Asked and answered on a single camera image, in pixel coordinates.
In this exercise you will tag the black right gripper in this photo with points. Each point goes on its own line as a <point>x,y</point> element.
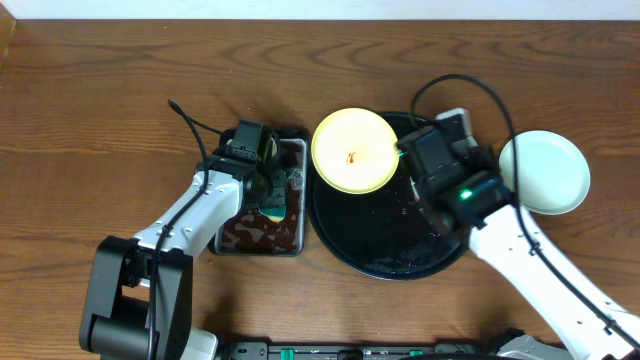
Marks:
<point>478,160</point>

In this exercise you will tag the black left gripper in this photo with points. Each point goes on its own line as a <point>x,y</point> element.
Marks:
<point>276,187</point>

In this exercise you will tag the green scrub sponge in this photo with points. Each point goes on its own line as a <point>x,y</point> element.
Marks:
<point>275,205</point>

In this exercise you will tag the light blue plate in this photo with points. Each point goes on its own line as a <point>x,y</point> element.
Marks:
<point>551,173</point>

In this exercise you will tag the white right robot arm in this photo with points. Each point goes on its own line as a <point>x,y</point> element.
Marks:
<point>491,199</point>

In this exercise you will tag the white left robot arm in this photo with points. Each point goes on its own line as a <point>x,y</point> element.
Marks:
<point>139,299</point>

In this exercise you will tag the metal water tray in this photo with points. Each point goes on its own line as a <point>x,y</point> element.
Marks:
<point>265,235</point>

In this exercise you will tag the black rectangular tray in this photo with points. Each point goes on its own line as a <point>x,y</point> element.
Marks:
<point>300,135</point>

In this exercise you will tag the round black tray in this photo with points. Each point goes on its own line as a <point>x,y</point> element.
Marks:
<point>382,234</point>

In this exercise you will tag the yellow plate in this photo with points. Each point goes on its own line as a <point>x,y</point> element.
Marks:
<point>354,151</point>

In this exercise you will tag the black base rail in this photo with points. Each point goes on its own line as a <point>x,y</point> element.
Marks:
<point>513,344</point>

